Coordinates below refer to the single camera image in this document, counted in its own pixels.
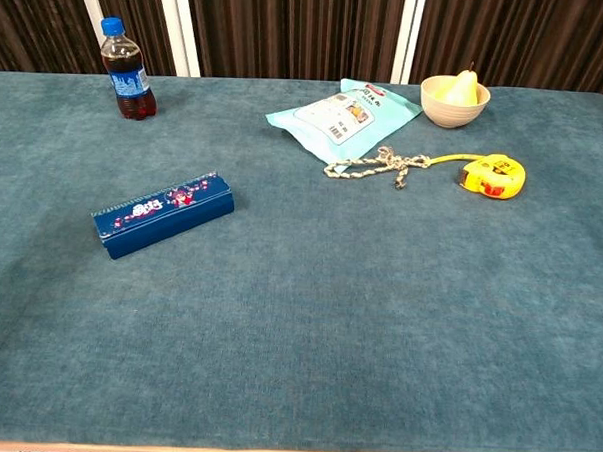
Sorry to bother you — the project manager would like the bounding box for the white table leg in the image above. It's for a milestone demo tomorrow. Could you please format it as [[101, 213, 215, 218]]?
[[71, 0, 115, 74], [390, 0, 427, 86], [152, 0, 205, 77]]

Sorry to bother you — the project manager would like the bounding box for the yellow tape measure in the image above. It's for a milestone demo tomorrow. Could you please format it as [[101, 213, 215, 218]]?
[[430, 151, 528, 202]]

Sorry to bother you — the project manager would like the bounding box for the dark brown pleated curtain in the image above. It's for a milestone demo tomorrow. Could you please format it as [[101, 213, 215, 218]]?
[[0, 0, 603, 99]]

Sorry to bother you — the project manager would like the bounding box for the blue floral pencil box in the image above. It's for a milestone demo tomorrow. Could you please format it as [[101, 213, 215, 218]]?
[[89, 165, 237, 266]]

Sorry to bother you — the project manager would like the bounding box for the beige braided rope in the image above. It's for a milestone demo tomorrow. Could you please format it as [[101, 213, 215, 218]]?
[[322, 143, 434, 193]]

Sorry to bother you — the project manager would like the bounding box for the light blue snack bag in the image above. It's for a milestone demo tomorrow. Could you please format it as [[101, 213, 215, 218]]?
[[262, 74, 424, 169]]

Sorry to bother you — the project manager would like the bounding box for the teal tablecloth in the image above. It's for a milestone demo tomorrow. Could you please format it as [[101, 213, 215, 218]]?
[[0, 65, 603, 452]]

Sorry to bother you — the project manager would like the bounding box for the yellow pear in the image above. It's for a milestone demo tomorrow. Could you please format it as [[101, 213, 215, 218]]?
[[442, 60, 481, 108]]

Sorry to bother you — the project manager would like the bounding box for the cola bottle with blue cap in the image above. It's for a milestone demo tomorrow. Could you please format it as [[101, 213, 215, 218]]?
[[96, 16, 162, 122]]

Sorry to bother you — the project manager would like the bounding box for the beige bowl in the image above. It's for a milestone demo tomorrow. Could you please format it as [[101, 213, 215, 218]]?
[[418, 73, 492, 131]]

